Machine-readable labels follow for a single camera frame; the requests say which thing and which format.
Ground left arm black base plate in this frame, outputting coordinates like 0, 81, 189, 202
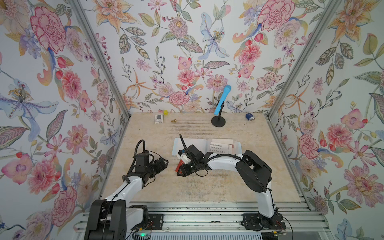
127, 214, 164, 231

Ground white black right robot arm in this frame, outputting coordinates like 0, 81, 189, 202
177, 136, 286, 232

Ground small blue cylinder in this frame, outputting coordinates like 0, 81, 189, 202
246, 113, 255, 121

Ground aluminium corner post left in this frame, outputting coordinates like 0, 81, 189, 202
69, 0, 131, 120

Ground aluminium corner post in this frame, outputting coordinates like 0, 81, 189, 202
267, 0, 340, 121
69, 0, 131, 120

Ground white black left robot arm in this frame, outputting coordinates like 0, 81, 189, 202
84, 140, 169, 240

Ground white playing card box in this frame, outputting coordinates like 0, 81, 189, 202
155, 114, 164, 124

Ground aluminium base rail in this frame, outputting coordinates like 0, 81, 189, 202
73, 201, 334, 240

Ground red card pink characters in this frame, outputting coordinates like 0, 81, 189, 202
175, 160, 185, 174

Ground white card black text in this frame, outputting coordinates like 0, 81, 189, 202
209, 142, 232, 154

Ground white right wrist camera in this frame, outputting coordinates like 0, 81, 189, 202
177, 150, 191, 163

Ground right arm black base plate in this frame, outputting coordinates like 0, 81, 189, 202
241, 213, 287, 232

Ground aluminium corner post right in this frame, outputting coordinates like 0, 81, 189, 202
267, 0, 340, 121

